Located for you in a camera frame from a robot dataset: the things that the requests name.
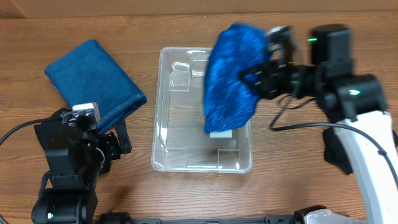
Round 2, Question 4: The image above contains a black cloth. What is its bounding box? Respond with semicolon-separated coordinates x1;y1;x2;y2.
34;108;71;151
322;127;398;175

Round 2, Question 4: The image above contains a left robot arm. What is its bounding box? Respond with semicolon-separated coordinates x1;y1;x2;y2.
31;108;132;223

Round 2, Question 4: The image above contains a clear plastic container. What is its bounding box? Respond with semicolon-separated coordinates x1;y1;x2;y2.
151;47;252;174

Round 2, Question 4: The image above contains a teal folded towel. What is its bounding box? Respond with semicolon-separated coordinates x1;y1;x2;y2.
44;40;147;134

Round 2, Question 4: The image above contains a white label in container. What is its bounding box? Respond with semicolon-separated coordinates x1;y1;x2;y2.
210;130;233;138

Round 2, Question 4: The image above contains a blue glitter cloth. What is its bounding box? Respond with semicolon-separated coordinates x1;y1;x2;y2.
203;23;272;134

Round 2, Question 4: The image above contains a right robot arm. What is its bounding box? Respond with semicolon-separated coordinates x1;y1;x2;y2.
239;24;397;223

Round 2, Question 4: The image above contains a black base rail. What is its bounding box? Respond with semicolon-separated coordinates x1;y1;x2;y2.
96;211;327;224

